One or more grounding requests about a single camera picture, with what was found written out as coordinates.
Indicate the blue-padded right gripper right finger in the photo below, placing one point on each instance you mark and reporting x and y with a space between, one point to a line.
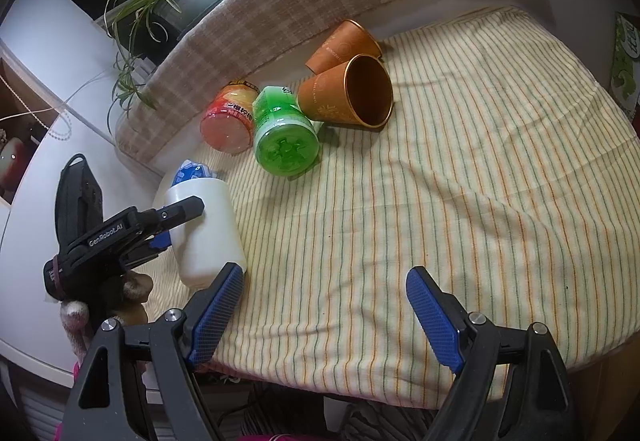
509 384

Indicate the spider plant in grey pot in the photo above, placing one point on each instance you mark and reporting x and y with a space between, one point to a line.
125 20

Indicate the left hand in knit glove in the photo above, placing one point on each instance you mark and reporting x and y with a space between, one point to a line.
76 320

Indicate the green printed cup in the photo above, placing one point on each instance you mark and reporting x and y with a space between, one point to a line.
285 143

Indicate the red ceramic vase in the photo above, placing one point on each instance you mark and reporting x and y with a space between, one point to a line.
14 161

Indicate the orange paper cup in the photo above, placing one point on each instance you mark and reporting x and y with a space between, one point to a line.
346 41
357 93

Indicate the orange paper cup far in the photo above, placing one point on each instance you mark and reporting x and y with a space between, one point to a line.
346 41

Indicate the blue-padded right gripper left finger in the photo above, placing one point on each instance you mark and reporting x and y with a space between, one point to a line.
108 400

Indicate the white plastic cup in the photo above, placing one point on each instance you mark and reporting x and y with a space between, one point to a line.
201 247

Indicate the green tissue box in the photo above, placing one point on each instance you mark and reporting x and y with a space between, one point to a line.
624 73

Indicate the striped yellow table cloth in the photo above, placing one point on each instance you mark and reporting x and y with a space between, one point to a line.
506 171

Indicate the orange paper cup near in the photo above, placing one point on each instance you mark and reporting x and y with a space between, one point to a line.
357 93

